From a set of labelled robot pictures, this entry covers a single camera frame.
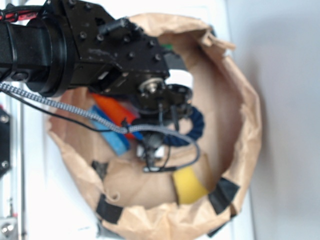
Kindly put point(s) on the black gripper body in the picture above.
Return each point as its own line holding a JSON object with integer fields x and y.
{"x": 116, "y": 58}

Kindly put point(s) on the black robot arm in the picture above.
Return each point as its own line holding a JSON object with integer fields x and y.
{"x": 48, "y": 49}

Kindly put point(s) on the orange toy carrot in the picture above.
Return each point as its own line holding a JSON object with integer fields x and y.
{"x": 116, "y": 112}

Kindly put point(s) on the green rectangular block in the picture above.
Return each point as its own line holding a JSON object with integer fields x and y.
{"x": 167, "y": 47}

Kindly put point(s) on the blue sponge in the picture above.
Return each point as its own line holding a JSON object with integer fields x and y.
{"x": 118, "y": 142}

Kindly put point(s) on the brown paper bag basin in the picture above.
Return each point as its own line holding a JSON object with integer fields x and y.
{"x": 144, "y": 206}

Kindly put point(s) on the yellow sponge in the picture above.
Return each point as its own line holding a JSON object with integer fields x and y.
{"x": 188, "y": 188}

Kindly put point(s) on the white plastic tray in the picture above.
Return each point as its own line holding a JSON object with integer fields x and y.
{"x": 54, "y": 208}

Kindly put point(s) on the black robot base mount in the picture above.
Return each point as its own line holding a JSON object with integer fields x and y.
{"x": 5, "y": 141}

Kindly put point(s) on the metal frame rail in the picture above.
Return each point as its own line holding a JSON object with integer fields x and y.
{"x": 12, "y": 224}

